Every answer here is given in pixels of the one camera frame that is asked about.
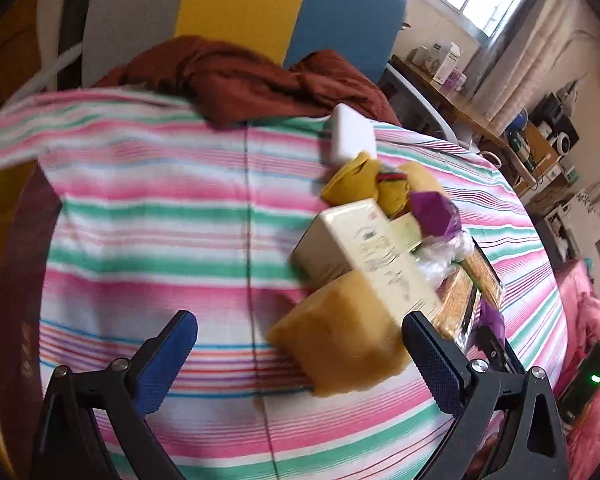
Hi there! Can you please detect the white floral cabinet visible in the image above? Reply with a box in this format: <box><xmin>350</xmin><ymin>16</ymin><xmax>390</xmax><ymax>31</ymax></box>
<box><xmin>545</xmin><ymin>192</ymin><xmax>600</xmax><ymax>261</ymax></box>

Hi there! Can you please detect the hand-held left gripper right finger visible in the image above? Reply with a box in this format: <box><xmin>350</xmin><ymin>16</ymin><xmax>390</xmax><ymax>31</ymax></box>
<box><xmin>401</xmin><ymin>311</ymin><xmax>571</xmax><ymax>480</ymax></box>

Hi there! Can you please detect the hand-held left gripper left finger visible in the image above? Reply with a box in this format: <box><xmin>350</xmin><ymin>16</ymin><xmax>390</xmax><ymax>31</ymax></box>
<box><xmin>30</xmin><ymin>310</ymin><xmax>199</xmax><ymax>480</ymax></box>

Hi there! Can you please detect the green white carton box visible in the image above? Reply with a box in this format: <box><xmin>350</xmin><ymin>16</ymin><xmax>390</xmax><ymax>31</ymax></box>
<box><xmin>387</xmin><ymin>212</ymin><xmax>426</xmax><ymax>253</ymax></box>

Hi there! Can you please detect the grey yellow blue headboard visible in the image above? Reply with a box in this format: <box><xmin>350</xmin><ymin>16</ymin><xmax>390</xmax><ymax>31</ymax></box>
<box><xmin>82</xmin><ymin>0</ymin><xmax>408</xmax><ymax>88</ymax></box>

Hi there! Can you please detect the striped bed sheet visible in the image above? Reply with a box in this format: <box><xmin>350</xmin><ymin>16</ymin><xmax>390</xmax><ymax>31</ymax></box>
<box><xmin>0</xmin><ymin>85</ymin><xmax>571</xmax><ymax>480</ymax></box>

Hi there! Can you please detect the white carton on desk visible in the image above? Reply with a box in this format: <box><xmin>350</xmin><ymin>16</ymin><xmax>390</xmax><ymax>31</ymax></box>
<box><xmin>412</xmin><ymin>40</ymin><xmax>462</xmax><ymax>86</ymax></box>

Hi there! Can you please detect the small purple box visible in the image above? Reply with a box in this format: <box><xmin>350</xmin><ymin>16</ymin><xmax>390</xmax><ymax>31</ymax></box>
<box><xmin>440</xmin><ymin>70</ymin><xmax>468</xmax><ymax>93</ymax></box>

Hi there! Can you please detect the black speaker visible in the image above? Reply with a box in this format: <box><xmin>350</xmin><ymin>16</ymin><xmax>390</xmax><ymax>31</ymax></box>
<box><xmin>530</xmin><ymin>95</ymin><xmax>581</xmax><ymax>158</ymax></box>

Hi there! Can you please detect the patterned curtain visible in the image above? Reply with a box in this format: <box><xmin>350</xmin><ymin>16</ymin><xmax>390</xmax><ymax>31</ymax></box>
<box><xmin>472</xmin><ymin>0</ymin><xmax>600</xmax><ymax>136</ymax></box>

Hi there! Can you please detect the clear plastic bag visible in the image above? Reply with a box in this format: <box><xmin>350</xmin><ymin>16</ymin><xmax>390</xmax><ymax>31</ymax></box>
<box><xmin>412</xmin><ymin>227</ymin><xmax>476</xmax><ymax>288</ymax></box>

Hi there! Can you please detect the wooden wardrobe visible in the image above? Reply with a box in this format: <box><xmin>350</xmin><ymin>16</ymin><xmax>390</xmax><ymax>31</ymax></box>
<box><xmin>0</xmin><ymin>0</ymin><xmax>46</xmax><ymax>121</ymax></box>

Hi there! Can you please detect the biscuit packet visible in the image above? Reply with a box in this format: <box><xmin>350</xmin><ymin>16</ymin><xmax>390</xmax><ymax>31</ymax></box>
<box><xmin>432</xmin><ymin>265</ymin><xmax>481</xmax><ymax>351</ymax></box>
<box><xmin>460</xmin><ymin>237</ymin><xmax>506</xmax><ymax>311</ymax></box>

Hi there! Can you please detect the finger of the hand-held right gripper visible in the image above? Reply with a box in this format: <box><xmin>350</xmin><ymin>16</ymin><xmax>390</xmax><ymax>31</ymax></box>
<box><xmin>472</xmin><ymin>327</ymin><xmax>526</xmax><ymax>376</ymax></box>

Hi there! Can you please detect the black bed post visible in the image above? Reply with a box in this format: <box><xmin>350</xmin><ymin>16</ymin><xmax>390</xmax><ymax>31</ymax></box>
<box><xmin>55</xmin><ymin>0</ymin><xmax>106</xmax><ymax>91</ymax></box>

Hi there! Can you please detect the large yellow sponge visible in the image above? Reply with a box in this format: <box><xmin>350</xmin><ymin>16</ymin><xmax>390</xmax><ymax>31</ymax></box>
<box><xmin>266</xmin><ymin>270</ymin><xmax>413</xmax><ymax>401</ymax></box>

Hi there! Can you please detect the pink quilt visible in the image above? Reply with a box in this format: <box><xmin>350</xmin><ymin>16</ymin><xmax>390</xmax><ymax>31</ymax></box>
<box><xmin>552</xmin><ymin>257</ymin><xmax>600</xmax><ymax>480</ymax></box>

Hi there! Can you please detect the yellow knitted cloth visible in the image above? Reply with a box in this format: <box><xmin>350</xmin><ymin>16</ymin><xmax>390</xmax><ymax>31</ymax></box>
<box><xmin>321</xmin><ymin>152</ymin><xmax>416</xmax><ymax>218</ymax></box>

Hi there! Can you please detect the wooden desk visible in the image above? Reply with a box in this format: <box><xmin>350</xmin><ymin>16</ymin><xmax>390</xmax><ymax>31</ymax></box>
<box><xmin>390</xmin><ymin>55</ymin><xmax>541</xmax><ymax>186</ymax></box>

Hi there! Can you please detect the cream carton box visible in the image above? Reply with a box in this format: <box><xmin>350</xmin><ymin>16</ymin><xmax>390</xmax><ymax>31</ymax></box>
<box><xmin>290</xmin><ymin>199</ymin><xmax>443</xmax><ymax>323</ymax></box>

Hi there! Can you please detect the white bed rail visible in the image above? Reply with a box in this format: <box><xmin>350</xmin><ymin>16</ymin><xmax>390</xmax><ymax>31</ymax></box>
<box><xmin>382</xmin><ymin>62</ymin><xmax>473</xmax><ymax>148</ymax></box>
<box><xmin>0</xmin><ymin>42</ymin><xmax>83</xmax><ymax>111</ymax></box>

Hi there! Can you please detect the white flat box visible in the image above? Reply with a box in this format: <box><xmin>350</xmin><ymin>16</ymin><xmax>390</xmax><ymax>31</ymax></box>
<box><xmin>325</xmin><ymin>103</ymin><xmax>378</xmax><ymax>167</ymax></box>

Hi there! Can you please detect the rust brown cloth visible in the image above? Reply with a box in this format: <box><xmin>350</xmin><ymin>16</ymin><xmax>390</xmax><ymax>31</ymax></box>
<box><xmin>92</xmin><ymin>35</ymin><xmax>403</xmax><ymax>128</ymax></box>

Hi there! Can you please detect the purple packet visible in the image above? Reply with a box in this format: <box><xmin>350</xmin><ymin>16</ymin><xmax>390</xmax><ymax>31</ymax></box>
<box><xmin>472</xmin><ymin>300</ymin><xmax>508</xmax><ymax>348</ymax></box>
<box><xmin>411</xmin><ymin>191</ymin><xmax>462</xmax><ymax>238</ymax></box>

